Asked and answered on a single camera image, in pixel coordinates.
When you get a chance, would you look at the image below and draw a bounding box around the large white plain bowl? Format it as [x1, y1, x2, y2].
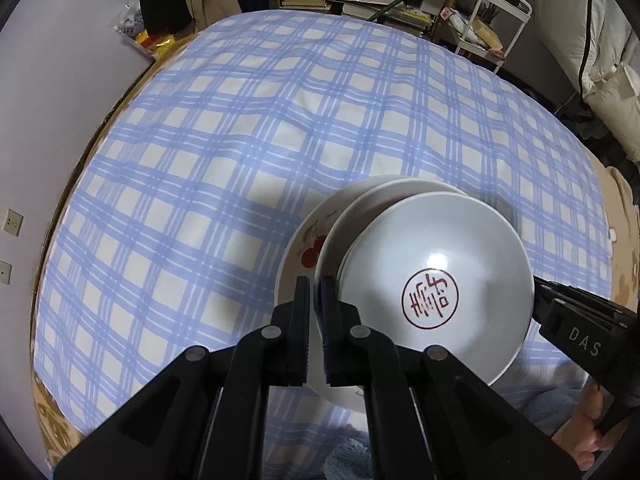
[314, 177, 464, 290]

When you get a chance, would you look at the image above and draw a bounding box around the cherry plate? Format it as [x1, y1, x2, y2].
[274, 176, 405, 413]

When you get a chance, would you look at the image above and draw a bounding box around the person's right hand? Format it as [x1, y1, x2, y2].
[552, 379, 629, 472]

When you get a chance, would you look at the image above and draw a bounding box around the blue white checked tablecloth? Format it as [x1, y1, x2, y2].
[32, 10, 612, 464]

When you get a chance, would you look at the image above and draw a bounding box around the white cushion bedding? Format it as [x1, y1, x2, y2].
[535, 0, 639, 162]

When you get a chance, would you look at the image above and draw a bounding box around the white utility cart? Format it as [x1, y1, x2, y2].
[451, 0, 533, 74]

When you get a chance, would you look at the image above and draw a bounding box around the stack of papers and magazines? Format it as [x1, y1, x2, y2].
[326, 0, 436, 36]

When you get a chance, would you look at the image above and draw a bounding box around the yellow red plastic bag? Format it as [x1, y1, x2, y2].
[134, 29, 176, 58]

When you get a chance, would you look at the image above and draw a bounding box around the white wall socket lower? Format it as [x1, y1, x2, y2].
[0, 261, 12, 285]

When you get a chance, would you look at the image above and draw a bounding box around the white wall socket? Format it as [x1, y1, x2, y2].
[0, 261, 12, 285]
[2, 209, 24, 236]

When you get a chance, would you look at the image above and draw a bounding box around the white wall socket upper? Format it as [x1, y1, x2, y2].
[2, 209, 24, 236]

